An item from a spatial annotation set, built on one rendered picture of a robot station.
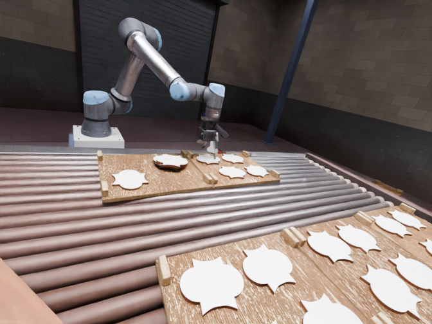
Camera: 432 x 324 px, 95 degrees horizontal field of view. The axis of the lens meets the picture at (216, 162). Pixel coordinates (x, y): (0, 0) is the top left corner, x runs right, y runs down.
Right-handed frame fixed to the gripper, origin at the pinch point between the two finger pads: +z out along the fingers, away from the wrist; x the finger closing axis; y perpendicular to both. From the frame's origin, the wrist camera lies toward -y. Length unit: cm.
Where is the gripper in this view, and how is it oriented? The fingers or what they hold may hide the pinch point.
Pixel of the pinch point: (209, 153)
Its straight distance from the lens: 107.2
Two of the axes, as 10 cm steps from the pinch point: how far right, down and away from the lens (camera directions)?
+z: -1.8, 9.0, 4.0
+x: 4.8, 4.3, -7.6
